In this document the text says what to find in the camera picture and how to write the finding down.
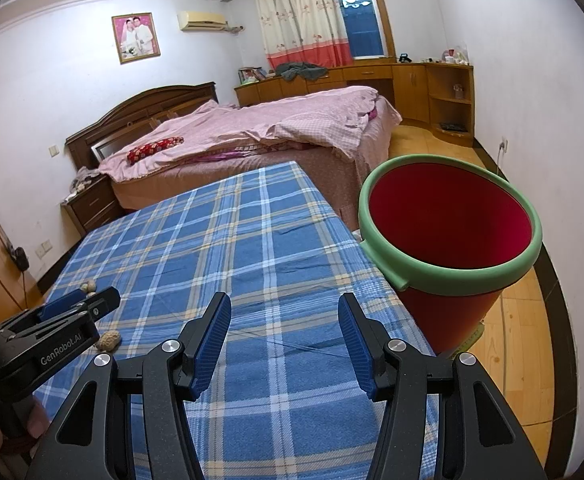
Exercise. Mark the glass jar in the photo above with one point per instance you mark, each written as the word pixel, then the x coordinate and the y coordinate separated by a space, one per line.
pixel 458 92

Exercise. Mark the pink checked duvet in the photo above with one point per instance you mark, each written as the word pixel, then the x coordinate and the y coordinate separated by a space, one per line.
pixel 252 120

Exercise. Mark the grey clothes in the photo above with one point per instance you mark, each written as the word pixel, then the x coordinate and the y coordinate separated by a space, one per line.
pixel 302 71

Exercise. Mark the small black desk item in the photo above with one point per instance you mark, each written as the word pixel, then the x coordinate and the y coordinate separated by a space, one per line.
pixel 404 58

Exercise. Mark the white wall socket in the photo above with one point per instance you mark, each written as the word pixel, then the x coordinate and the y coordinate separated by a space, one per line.
pixel 44 249

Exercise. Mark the person's left hand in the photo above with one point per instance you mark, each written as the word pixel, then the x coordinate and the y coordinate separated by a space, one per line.
pixel 37 417

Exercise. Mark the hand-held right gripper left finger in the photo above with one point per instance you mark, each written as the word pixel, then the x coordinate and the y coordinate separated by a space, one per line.
pixel 212 345

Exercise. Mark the wooden nightstand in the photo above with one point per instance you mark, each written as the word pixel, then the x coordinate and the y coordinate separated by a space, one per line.
pixel 92 207

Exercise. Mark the cream and red curtain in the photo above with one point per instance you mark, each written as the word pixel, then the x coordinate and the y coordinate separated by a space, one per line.
pixel 297 15

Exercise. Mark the colourful printed box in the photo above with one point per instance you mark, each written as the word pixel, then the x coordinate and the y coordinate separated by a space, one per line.
pixel 476 337

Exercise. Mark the wall air conditioner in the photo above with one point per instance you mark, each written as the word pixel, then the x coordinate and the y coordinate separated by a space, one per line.
pixel 202 20

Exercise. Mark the red floral pillow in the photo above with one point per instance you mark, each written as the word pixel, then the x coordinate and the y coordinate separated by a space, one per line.
pixel 154 149

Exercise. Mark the white wall outlet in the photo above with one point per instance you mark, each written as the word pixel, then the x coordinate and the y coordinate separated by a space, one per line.
pixel 504 144

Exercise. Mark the bed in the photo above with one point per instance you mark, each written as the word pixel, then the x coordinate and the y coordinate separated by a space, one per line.
pixel 332 180

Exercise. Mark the framed wall photo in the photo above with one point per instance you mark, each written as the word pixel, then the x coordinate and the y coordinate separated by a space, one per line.
pixel 136 37

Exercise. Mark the small brown peanut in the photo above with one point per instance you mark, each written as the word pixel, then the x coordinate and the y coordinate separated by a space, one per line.
pixel 90 287

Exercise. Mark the wooden desk cabinet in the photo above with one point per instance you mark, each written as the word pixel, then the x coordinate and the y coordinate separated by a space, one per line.
pixel 412 90

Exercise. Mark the clothes pile on nightstand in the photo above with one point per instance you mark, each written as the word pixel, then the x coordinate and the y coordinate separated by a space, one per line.
pixel 86 180

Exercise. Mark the window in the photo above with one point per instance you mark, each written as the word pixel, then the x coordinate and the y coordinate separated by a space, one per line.
pixel 364 15

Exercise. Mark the blue plaid tablecloth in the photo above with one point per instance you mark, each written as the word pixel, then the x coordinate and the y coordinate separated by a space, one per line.
pixel 252 260

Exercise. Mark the red bucket with green rim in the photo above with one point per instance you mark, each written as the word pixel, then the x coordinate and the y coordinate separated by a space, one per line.
pixel 447 220

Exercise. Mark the wooden wardrobe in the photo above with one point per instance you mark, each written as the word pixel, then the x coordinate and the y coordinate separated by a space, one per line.
pixel 2 290

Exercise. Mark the flat black shelf item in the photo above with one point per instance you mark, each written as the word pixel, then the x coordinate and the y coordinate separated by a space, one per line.
pixel 452 126

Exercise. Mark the large peanut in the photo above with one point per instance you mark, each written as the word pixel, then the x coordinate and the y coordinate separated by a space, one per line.
pixel 109 341

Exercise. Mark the dark wooden headboard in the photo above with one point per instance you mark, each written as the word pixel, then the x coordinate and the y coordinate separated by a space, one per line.
pixel 132 110

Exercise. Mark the black plug adapter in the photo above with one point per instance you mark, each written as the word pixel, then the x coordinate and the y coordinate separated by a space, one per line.
pixel 20 257

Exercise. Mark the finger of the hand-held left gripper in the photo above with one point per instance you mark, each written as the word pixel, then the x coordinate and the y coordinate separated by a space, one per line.
pixel 62 306
pixel 104 302

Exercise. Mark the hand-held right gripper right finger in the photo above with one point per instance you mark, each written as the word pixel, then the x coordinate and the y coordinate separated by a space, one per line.
pixel 359 350

